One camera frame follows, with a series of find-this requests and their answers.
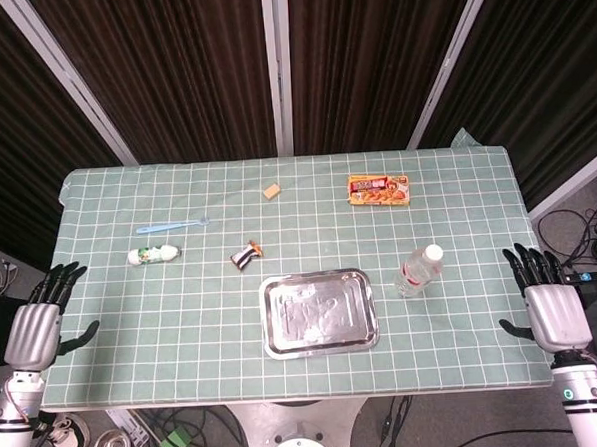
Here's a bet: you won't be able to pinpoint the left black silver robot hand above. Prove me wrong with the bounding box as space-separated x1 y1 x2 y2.
0 260 103 374

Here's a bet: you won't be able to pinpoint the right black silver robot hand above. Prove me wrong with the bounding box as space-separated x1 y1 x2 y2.
494 238 595 358

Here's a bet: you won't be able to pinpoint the transparent plastic water bottle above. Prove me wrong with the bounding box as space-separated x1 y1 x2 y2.
392 243 446 300

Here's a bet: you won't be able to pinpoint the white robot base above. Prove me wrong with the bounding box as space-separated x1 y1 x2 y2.
227 394 371 447

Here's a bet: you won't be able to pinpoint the white green tube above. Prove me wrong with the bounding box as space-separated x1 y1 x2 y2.
126 243 182 267

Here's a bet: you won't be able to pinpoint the silver metal tray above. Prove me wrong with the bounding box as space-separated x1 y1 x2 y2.
257 267 381 362

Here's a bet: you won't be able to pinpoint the black power strip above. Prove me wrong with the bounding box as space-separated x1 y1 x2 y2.
563 269 597 286

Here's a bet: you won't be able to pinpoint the green white checked tablecloth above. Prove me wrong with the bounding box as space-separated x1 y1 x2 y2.
27 143 556 413

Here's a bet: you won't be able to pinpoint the light blue toothbrush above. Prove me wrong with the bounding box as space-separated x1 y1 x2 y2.
135 215 211 236

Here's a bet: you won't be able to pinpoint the green plug connector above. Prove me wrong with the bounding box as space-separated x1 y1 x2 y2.
158 426 192 447

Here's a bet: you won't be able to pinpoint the dark brown curtain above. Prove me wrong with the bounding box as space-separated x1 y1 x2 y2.
414 0 597 216
285 0 489 158
28 0 279 171
0 0 129 273

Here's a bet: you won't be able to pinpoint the yellow curry roux box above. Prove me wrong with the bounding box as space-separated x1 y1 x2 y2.
346 171 412 211

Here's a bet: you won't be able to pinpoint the black white snack packet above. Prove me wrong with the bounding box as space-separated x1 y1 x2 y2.
228 239 265 273

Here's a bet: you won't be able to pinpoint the white partition rail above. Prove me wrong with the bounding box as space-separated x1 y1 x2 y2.
524 142 597 222

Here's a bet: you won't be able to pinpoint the black floor cables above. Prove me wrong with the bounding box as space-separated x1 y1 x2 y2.
132 403 256 447

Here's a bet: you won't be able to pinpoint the white partition post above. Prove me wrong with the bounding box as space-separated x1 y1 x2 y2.
399 0 506 152
260 0 296 159
0 0 139 173

